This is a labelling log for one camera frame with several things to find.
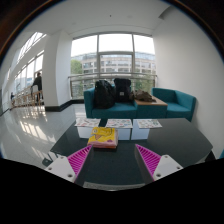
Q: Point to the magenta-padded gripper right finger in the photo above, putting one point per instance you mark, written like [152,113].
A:
[166,166]

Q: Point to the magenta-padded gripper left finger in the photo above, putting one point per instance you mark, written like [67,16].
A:
[61,168]

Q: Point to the orange pink printed towel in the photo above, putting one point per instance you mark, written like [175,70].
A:
[103,137]

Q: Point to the small sticker sheet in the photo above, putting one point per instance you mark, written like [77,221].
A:
[149,124]

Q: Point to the wide sticker sheet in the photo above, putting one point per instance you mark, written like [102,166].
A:
[87,122]

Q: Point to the teal sofa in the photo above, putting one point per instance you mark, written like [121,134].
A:
[180,105]

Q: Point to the medium sticker sheet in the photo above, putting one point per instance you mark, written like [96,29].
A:
[119,123]

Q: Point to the wooden sofa side table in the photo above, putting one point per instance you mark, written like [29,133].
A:
[153,103]

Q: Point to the brown jacket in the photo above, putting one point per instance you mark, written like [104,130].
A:
[144,96]

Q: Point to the row of wooden chairs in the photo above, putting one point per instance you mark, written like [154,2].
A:
[26,99]

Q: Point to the large black backpack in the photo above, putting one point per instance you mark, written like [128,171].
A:
[104,95]

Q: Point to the metal window railing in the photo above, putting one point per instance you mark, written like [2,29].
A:
[78,85]

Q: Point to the person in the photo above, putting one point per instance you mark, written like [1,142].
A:
[37,85]
[12,98]

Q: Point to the black backpack with white label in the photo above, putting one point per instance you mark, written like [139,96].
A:
[122,90]

